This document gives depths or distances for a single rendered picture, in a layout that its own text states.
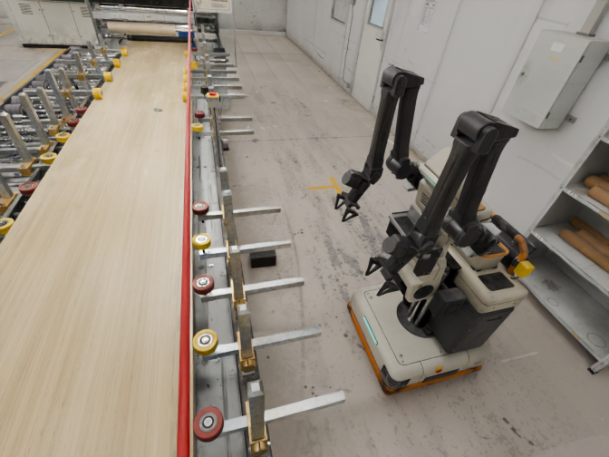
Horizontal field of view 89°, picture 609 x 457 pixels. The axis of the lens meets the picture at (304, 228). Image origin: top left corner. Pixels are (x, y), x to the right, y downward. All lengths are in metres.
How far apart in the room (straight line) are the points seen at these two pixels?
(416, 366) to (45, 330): 1.65
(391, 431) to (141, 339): 1.41
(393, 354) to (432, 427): 0.45
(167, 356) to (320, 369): 1.16
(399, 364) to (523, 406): 0.86
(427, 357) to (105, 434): 1.52
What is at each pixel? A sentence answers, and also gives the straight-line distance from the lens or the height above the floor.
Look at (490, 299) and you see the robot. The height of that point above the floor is 0.80.
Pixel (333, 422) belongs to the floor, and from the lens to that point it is 2.00.
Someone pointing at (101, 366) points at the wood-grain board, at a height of 0.90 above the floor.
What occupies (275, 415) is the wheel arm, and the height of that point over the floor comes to 0.84.
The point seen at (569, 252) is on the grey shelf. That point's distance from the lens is 2.82.
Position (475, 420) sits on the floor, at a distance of 2.28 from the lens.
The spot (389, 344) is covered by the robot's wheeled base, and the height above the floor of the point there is 0.28.
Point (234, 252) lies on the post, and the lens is 1.10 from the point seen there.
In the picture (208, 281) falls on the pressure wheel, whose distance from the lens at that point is 1.29.
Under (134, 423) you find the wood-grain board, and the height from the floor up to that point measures 0.90.
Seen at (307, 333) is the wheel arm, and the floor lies 0.83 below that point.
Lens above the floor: 1.88
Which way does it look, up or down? 41 degrees down
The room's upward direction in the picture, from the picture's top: 6 degrees clockwise
